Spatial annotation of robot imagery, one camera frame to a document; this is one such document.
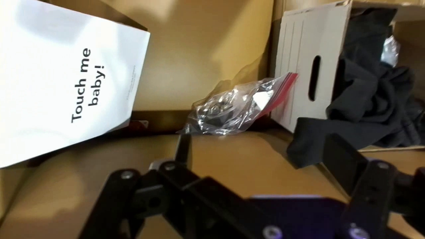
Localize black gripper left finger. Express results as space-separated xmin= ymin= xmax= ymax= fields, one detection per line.
xmin=78 ymin=131 xmax=285 ymax=239

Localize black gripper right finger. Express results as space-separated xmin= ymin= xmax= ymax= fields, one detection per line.
xmin=321 ymin=131 xmax=425 ymax=239

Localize white paper booklet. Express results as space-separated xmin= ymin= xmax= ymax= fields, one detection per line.
xmin=0 ymin=0 xmax=153 ymax=170

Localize clear plastic zip bag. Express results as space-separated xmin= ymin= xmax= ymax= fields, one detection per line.
xmin=181 ymin=71 xmax=299 ymax=136

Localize black clothes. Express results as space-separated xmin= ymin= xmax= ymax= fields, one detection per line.
xmin=285 ymin=5 xmax=425 ymax=170

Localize large cardboard box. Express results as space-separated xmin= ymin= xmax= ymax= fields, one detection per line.
xmin=0 ymin=0 xmax=425 ymax=239

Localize white cardboard box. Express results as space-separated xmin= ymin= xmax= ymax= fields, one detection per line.
xmin=268 ymin=0 xmax=425 ymax=154

